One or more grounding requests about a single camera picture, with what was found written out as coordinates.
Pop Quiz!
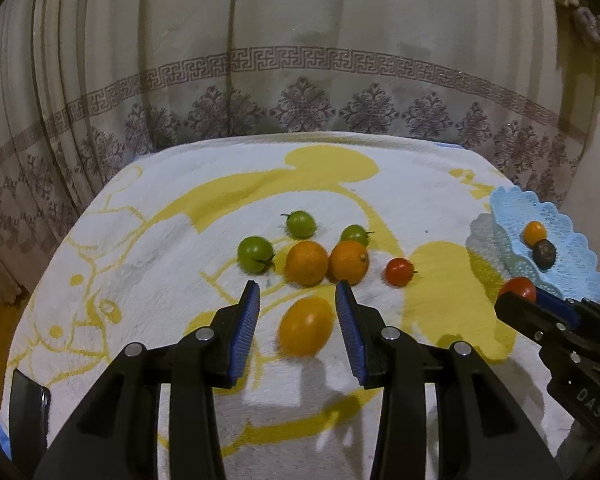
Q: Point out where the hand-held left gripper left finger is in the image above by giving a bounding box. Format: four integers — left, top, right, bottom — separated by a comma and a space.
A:
32, 280, 262, 480

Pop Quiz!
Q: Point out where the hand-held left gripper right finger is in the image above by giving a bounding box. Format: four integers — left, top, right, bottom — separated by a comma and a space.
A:
335, 280, 563, 480

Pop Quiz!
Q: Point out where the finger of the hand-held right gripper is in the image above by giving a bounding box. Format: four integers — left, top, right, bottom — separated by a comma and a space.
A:
494, 293, 571, 347
534, 287, 600, 330

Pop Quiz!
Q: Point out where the red tomato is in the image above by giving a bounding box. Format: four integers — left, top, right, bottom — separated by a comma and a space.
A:
384, 257, 418, 288
497, 276, 537, 303

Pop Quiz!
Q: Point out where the yellow-orange oval tomato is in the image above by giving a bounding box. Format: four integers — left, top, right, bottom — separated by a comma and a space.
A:
277, 296, 335, 358

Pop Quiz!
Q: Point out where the light blue plastic basket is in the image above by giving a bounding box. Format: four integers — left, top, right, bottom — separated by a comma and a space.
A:
467, 186, 600, 306

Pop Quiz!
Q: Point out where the round orange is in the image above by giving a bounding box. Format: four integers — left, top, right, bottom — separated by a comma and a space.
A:
285, 241, 329, 287
328, 240, 370, 283

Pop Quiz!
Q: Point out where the green tomato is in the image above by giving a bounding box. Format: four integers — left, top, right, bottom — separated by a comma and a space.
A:
237, 236, 276, 275
281, 210, 317, 240
340, 224, 375, 248

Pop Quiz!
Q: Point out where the dark brown round fruit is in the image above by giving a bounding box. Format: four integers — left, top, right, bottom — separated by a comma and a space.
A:
532, 240, 557, 271

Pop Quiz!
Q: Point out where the small orange tomato in basket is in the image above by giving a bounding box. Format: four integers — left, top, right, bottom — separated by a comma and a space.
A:
523, 221, 548, 246

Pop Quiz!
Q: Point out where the white yellow printed blanket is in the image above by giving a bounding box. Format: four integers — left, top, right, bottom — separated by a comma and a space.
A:
0, 131, 581, 480

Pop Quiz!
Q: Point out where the black phone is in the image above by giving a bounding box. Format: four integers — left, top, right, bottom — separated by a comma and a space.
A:
9, 369, 52, 466

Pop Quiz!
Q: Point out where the beige patterned curtain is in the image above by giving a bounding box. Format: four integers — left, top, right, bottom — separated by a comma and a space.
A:
0, 0, 600, 311

